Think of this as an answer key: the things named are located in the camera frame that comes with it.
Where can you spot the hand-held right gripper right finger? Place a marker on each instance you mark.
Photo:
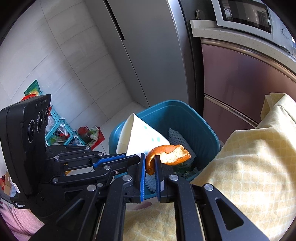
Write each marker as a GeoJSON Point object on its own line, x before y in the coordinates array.
{"type": "Point", "coordinates": [158, 178]}

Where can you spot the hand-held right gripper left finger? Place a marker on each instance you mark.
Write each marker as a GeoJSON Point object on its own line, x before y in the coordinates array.
{"type": "Point", "coordinates": [143, 180]}

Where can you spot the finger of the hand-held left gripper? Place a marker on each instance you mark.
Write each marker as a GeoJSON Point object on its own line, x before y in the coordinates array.
{"type": "Point", "coordinates": [124, 164]}
{"type": "Point", "coordinates": [111, 159]}

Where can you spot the orange peel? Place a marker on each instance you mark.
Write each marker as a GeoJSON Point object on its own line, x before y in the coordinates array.
{"type": "Point", "coordinates": [173, 156]}

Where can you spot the dotted white paper cup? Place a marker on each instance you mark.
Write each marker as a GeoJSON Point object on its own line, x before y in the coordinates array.
{"type": "Point", "coordinates": [143, 136]}

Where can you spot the white foam fruit net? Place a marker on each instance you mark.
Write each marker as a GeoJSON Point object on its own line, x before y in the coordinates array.
{"type": "Point", "coordinates": [150, 184]}
{"type": "Point", "coordinates": [179, 139]}

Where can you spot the blue plastic bin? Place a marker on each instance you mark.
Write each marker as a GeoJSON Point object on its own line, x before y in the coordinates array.
{"type": "Point", "coordinates": [192, 120]}

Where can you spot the person's left forearm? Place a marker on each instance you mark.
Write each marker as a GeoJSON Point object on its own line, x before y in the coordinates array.
{"type": "Point", "coordinates": [16, 222]}

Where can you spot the light blue plastic basket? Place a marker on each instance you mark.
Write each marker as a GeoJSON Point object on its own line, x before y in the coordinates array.
{"type": "Point", "coordinates": [57, 115]}

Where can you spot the orange cardboard box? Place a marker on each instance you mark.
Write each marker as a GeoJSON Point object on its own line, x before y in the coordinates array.
{"type": "Point", "coordinates": [5, 183]}

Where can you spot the green snack packet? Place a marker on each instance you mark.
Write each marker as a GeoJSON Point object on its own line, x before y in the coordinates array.
{"type": "Point", "coordinates": [34, 87]}

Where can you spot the yellow lattice tablecloth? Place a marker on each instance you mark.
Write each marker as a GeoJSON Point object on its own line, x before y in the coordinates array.
{"type": "Point", "coordinates": [254, 162]}

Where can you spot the grey refrigerator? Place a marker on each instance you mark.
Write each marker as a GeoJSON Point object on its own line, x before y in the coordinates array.
{"type": "Point", "coordinates": [150, 46]}

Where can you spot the kitchen counter with pink cabinets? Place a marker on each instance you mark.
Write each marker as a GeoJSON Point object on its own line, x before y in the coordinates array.
{"type": "Point", "coordinates": [242, 74]}

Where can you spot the round grey disc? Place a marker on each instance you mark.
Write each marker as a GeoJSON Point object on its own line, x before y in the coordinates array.
{"type": "Point", "coordinates": [200, 14]}

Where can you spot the white microwave oven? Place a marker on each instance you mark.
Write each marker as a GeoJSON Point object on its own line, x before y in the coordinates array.
{"type": "Point", "coordinates": [281, 25]}

